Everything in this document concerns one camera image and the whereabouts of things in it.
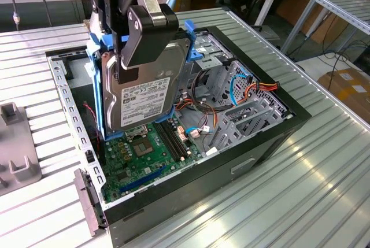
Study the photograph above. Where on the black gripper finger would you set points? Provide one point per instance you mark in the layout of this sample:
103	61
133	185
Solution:
117	66

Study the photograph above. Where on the hard disk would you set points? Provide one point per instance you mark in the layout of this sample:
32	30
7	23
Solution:
144	97

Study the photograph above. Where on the grey metal disk bay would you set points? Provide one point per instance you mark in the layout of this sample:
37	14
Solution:
228	136

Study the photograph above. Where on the blue plastic cage latch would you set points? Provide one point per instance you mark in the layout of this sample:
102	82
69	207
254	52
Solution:
199	57

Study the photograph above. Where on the grey optical drive cage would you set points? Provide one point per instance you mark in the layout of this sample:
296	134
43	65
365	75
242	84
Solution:
206	64

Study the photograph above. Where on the black RAM slot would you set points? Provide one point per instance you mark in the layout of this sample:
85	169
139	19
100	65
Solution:
169	147
177	147
181	147
173	147

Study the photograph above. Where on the green motherboard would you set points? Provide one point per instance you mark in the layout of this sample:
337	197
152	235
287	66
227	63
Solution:
157	159

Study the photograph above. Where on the blue expansion slot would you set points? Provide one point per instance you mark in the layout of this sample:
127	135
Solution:
144	179

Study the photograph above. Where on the grey parts rack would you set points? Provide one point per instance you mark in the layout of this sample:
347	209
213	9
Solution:
17	144

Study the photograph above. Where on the white paper tag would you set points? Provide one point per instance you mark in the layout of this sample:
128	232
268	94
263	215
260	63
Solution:
211	151

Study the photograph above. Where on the black PC case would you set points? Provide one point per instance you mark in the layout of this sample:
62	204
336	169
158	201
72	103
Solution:
202	184

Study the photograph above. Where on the grey plastic card retainer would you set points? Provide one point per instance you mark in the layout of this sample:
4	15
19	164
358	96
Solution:
89	210

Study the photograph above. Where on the brown cardboard sheet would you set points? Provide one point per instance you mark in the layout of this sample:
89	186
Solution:
292	8

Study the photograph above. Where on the metal slat shelf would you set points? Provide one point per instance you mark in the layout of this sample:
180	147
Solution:
341	8

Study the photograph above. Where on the brown cardboard box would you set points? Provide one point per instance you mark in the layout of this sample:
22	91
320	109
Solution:
341	92

